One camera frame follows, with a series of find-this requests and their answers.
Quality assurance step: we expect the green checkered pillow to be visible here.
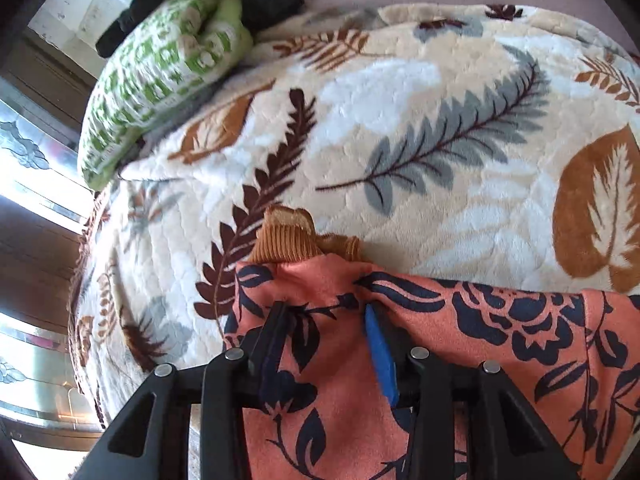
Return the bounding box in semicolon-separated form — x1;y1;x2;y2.
77;0;255;191

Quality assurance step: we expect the orange floral garment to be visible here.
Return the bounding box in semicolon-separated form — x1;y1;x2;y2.
222;205;640;480

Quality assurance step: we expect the leaf print blanket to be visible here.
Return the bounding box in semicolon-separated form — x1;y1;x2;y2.
67;2;640;431

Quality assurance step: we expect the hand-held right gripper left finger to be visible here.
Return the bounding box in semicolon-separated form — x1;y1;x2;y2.
75;301;291;480

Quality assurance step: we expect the brown wooden glass-panel door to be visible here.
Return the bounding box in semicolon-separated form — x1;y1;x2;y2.
0;200;106;480
0;25;98;231

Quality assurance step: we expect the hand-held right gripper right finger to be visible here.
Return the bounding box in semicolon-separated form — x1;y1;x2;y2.
364;304;581;480

